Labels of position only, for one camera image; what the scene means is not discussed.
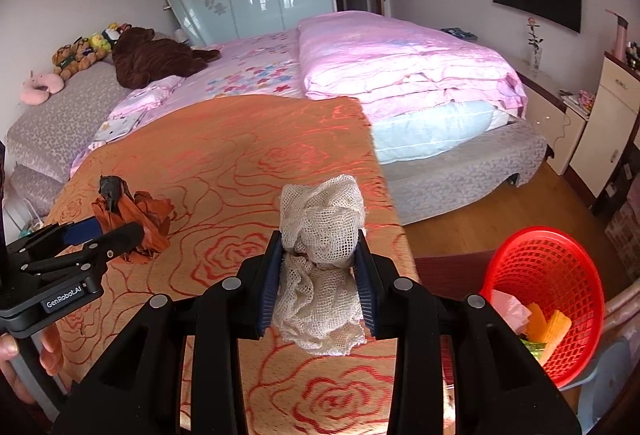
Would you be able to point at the cream low cabinet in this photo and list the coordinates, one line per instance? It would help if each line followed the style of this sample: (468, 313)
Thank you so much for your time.
(550, 120)

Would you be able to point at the pink thermos bottle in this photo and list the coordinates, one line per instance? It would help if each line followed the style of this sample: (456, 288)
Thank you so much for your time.
(621, 37)

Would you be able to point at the small pink toy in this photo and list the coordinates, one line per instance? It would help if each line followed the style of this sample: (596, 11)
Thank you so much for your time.
(586, 97)

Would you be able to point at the cream tall cabinet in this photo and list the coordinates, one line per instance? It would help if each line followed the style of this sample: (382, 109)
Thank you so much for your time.
(605, 130)

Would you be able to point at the grey patterned bed cover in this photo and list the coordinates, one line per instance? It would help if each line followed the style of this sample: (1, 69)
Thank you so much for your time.
(460, 180)

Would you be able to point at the white mesh cloth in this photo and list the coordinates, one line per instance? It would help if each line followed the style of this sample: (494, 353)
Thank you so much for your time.
(320, 215)

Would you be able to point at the pink floral bedsheet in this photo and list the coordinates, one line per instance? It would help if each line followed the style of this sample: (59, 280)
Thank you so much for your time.
(240, 70)

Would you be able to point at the light blue folded quilt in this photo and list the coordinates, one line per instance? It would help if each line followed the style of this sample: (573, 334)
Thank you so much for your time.
(430, 130)

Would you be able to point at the pink folded quilt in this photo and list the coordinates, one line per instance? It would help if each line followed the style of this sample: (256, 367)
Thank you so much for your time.
(390, 55)

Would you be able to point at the row of cosmetic bottles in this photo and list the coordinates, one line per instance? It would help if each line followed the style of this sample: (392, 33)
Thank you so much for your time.
(634, 57)

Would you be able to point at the patterned storage box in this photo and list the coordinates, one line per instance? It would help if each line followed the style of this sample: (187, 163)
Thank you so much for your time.
(625, 225)

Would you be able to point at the green wrapper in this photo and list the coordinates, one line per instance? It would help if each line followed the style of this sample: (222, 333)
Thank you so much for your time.
(532, 347)

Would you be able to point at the person's left hand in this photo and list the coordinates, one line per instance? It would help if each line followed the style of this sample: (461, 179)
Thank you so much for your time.
(52, 355)

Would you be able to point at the white tissue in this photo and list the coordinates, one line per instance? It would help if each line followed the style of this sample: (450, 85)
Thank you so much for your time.
(510, 307)

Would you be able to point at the dark red low stool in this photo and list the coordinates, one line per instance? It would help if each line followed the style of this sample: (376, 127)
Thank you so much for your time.
(450, 275)

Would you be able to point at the orange bag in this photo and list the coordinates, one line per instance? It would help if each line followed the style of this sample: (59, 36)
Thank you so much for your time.
(150, 215)

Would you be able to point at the pink rose in glass vase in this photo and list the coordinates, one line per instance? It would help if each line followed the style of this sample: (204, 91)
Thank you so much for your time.
(536, 57)

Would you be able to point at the pink cartoon-print pillow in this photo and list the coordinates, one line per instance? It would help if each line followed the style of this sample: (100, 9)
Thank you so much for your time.
(135, 110)

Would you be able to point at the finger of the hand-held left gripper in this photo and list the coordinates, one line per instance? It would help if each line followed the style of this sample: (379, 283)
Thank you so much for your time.
(82, 231)
(117, 237)

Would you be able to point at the yellow green plush toy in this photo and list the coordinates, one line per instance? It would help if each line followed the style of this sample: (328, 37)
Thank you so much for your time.
(100, 41)

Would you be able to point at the small brown teddy bear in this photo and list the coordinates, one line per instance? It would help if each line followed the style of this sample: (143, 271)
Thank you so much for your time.
(65, 57)
(90, 57)

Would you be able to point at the red plastic basket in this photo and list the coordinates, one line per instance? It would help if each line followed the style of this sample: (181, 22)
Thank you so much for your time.
(550, 260)

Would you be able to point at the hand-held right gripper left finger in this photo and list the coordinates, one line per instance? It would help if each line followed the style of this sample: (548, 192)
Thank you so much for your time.
(265, 295)

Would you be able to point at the white yellow plush toy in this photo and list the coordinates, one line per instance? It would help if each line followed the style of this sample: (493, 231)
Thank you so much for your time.
(112, 33)

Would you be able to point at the brown plush blanket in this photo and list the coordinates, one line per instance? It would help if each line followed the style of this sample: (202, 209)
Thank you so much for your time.
(150, 55)

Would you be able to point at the pink neck pillow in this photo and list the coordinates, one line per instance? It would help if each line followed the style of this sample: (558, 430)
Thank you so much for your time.
(37, 92)

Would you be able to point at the stack of books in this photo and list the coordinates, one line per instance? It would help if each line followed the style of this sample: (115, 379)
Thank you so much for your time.
(570, 101)

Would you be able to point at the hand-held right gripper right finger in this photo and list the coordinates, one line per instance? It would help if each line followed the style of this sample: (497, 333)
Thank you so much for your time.
(367, 295)

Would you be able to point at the frosted glass panel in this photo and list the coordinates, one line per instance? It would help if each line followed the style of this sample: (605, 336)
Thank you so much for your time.
(182, 22)

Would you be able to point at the blue-grey plastic stool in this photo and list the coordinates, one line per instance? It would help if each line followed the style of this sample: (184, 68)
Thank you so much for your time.
(605, 380)

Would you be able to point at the orange rose-print tablecloth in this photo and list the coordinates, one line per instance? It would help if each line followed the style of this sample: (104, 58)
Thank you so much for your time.
(225, 175)

